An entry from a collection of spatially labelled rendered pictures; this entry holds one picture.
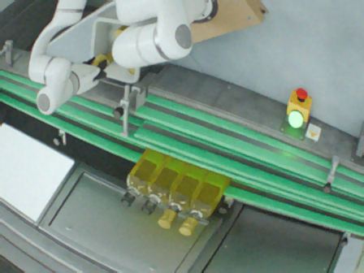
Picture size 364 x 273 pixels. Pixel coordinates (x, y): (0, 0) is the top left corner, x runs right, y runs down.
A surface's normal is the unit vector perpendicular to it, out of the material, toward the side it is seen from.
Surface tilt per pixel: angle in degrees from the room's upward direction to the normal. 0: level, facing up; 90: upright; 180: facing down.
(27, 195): 90
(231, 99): 90
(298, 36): 0
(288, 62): 0
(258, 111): 90
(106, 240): 90
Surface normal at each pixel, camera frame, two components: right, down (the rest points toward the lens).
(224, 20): -0.41, 0.61
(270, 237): 0.06, -0.72
